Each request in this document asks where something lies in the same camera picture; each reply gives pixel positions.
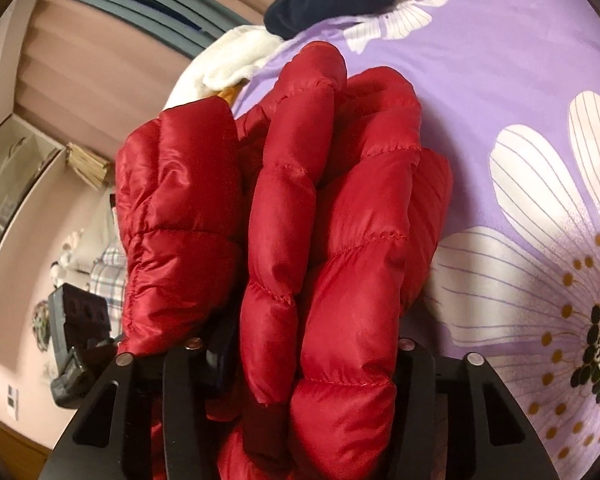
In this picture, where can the red puffer jacket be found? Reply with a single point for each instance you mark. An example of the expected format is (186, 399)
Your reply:
(290, 240)

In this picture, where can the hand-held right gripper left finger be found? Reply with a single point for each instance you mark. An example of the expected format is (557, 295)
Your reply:
(225, 355)

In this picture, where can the plaid cloth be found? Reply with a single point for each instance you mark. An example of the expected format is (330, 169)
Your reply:
(109, 275)

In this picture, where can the white fleece garment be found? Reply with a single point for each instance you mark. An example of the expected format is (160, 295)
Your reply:
(240, 55)

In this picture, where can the white open shelf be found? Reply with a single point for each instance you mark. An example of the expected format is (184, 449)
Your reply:
(15, 170)

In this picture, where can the orange garment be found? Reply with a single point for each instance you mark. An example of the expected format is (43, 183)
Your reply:
(228, 95)

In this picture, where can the beige curtain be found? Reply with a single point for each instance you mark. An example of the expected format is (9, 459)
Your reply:
(80, 75)

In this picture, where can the purple floral bed sheet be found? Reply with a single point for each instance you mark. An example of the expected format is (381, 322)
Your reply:
(505, 85)

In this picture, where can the straw bundle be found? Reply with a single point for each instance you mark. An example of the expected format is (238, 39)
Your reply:
(87, 165)

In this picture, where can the grey window frame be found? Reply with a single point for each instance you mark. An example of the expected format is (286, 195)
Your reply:
(155, 5)

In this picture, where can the white stuffed toy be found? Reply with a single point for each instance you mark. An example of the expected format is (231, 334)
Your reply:
(65, 257)

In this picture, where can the wall outlet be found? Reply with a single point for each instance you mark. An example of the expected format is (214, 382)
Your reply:
(12, 400)

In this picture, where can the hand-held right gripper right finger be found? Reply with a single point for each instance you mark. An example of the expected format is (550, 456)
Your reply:
(417, 390)

